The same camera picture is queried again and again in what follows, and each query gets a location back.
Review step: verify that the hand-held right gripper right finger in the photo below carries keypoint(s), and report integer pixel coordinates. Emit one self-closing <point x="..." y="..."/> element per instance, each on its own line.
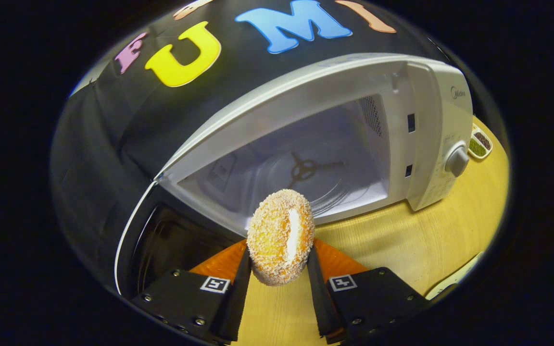
<point x="322" y="302"/>

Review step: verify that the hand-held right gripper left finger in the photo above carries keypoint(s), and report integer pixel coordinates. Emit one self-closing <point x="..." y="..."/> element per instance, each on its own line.
<point x="231" y="302"/>

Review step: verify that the crumb-coated cream-filled bun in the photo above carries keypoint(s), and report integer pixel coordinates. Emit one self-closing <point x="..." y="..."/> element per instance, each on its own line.
<point x="279" y="240"/>

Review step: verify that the white microwave oven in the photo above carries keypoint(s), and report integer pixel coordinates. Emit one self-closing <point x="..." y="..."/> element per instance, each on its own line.
<point x="306" y="86"/>

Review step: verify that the glass microwave turntable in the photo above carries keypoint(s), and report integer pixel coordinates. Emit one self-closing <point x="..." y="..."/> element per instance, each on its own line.
<point x="354" y="187"/>

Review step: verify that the pale rectangular food plate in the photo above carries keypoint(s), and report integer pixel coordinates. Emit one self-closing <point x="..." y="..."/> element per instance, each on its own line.
<point x="455" y="278"/>

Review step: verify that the white divided condiment dish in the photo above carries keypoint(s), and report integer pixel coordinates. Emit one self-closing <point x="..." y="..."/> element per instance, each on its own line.
<point x="480" y="143"/>

